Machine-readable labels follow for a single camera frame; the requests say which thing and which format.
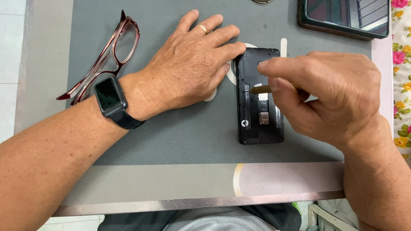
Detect person's left hand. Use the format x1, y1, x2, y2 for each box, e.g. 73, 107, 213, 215
120, 9, 247, 121

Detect black smartwatch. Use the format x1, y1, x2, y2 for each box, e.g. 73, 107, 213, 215
93, 76, 147, 130

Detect person's grey shirt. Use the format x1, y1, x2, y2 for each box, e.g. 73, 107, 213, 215
162, 206, 280, 231

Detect red-brown framed eyeglasses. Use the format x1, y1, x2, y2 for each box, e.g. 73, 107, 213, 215
56, 10, 141, 106

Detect floral patterned cloth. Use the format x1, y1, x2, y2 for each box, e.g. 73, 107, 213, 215
391, 0, 411, 167

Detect gold metal hand tool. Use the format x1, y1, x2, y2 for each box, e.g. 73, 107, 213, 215
250, 84, 302, 95

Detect white curved plastic piece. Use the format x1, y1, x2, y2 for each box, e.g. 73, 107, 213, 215
203, 43, 258, 102

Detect black smartphone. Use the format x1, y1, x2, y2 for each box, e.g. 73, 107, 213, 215
235, 47, 285, 145

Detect person's right hand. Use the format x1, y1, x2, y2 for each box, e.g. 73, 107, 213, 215
257, 51, 390, 152

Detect grey work mat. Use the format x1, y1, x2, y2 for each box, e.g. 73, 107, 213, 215
66, 0, 373, 166

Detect white cloth bundle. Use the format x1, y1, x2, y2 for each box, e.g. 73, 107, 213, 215
317, 199, 359, 229

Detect tablet in dark green case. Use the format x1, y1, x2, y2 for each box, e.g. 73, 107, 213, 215
297, 0, 391, 41

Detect white furniture frame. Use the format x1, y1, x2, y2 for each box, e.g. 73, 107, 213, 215
307, 204, 352, 231

